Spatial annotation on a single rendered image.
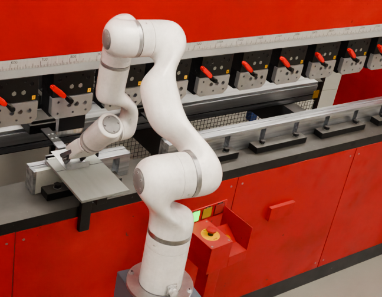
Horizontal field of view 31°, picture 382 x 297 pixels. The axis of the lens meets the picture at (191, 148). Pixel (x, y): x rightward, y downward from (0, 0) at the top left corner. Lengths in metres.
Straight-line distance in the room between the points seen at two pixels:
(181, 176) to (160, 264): 0.28
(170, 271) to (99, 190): 0.55
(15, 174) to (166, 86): 2.51
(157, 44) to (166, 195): 0.41
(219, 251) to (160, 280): 0.69
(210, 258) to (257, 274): 0.88
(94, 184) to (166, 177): 0.69
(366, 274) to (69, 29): 2.38
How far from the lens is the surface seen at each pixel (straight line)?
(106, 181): 2.38
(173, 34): 1.88
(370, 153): 3.49
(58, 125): 2.42
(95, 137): 2.19
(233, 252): 2.66
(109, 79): 2.07
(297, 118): 3.16
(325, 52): 3.05
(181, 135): 1.78
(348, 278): 3.92
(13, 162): 4.33
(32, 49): 2.21
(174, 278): 1.91
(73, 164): 2.41
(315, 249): 3.63
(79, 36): 2.27
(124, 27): 1.83
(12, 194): 2.50
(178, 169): 1.71
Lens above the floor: 2.29
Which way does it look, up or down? 29 degrees down
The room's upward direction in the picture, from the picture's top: 11 degrees clockwise
